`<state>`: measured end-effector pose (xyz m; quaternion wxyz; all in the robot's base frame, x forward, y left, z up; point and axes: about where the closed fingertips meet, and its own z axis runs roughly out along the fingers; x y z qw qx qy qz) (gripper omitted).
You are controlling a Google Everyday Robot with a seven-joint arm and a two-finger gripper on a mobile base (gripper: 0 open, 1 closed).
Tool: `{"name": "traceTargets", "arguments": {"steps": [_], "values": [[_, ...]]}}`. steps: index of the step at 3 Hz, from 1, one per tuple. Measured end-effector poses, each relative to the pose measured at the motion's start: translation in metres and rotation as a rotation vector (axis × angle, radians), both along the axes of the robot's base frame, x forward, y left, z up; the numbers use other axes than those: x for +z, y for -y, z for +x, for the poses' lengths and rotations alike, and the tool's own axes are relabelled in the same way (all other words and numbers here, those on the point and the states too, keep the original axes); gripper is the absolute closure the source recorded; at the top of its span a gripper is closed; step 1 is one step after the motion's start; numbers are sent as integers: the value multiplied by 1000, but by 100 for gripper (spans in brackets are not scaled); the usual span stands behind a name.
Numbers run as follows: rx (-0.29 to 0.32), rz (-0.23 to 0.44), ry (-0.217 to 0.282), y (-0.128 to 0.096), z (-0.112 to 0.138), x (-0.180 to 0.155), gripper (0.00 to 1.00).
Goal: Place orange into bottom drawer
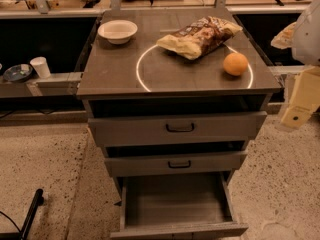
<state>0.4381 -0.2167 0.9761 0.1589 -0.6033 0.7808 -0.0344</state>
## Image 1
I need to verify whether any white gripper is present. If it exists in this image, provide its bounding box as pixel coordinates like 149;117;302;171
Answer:
271;0;320;129

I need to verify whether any orange fruit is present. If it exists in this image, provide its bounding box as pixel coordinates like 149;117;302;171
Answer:
223;53;249;76

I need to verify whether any top grey drawer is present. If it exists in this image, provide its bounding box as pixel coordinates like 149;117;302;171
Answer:
88;111;267;147

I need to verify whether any grey drawer cabinet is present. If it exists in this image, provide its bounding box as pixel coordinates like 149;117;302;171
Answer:
76;7;284;240

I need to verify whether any middle grey drawer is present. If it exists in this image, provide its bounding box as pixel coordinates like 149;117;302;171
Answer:
105;151;247;177

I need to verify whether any bottom grey open drawer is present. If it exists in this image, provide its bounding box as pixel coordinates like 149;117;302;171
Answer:
110;172;248;240

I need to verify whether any brown yellow chip bag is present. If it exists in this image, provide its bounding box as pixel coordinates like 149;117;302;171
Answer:
156;16;242;60

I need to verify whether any white bowl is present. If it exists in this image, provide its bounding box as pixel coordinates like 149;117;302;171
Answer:
98;20;138;45

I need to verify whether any white paper cup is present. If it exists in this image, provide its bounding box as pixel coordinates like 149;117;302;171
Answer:
30;57;51;78

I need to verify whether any dark round plate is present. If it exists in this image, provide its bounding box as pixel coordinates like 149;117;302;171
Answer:
3;64;33;83

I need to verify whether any black bar on floor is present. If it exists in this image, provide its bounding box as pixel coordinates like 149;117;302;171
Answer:
0;189;44;240

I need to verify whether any black top drawer handle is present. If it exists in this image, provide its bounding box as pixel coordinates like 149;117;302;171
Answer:
165;123;195;133

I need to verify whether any black drawer handle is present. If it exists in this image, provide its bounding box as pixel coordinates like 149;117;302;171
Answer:
167;160;192;169
165;123;195;133

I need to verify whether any black middle drawer handle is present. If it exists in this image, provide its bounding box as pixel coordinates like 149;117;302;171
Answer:
167;160;192;169

